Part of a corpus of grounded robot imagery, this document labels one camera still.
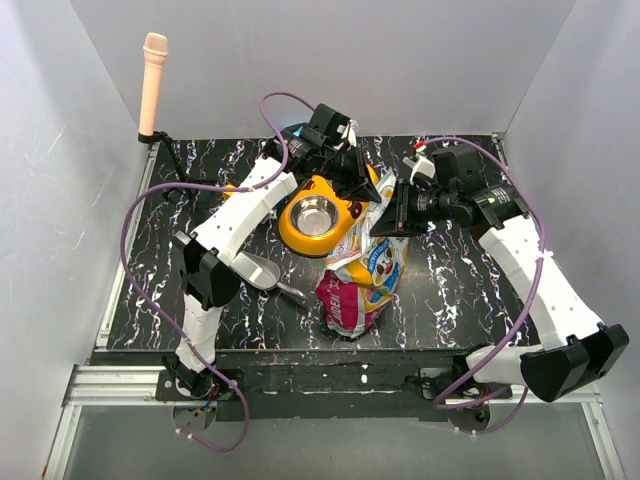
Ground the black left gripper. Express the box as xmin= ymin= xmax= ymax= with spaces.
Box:
xmin=320 ymin=143 xmax=384 ymax=205

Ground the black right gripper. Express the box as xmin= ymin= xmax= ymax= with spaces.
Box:
xmin=369 ymin=178 xmax=456 ymax=238

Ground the pink white pet food bag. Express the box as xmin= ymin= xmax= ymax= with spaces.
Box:
xmin=315 ymin=171 xmax=409 ymax=339

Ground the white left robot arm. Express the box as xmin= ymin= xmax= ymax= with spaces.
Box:
xmin=172 ymin=120 xmax=382 ymax=400

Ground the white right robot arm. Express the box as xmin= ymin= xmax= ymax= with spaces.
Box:
xmin=369 ymin=179 xmax=629 ymax=403

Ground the yellow double pet bowl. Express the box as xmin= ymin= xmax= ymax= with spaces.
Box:
xmin=278 ymin=176 xmax=369 ymax=258

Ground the silver metal scoop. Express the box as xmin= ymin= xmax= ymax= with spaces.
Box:
xmin=230 ymin=252 xmax=308 ymax=302

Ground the pink microphone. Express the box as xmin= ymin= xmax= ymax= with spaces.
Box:
xmin=138 ymin=32 xmax=168 ymax=144

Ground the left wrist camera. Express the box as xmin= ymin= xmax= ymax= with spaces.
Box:
xmin=298 ymin=103 xmax=357 ymax=152

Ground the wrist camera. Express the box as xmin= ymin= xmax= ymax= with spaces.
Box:
xmin=408 ymin=142 xmax=486 ymax=194
xmin=298 ymin=103 xmax=357 ymax=152

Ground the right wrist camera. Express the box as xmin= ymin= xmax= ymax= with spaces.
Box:
xmin=408 ymin=142 xmax=486 ymax=194

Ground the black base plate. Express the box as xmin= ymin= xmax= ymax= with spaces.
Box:
xmin=89 ymin=346 xmax=526 ymax=424

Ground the aluminium frame rail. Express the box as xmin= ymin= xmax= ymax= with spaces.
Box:
xmin=42 ymin=144 xmax=166 ymax=480

